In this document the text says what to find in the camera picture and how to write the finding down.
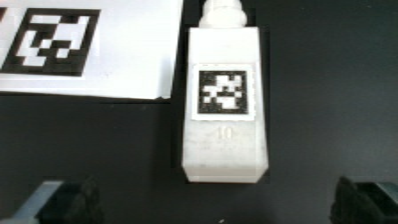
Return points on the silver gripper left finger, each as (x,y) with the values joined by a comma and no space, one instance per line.
(61,204)

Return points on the white table leg middle back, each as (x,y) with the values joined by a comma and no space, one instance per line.
(225,132)

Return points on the white sheet with tags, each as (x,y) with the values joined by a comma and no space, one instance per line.
(90,47)

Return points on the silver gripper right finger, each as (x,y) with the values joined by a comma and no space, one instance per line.
(365,203)

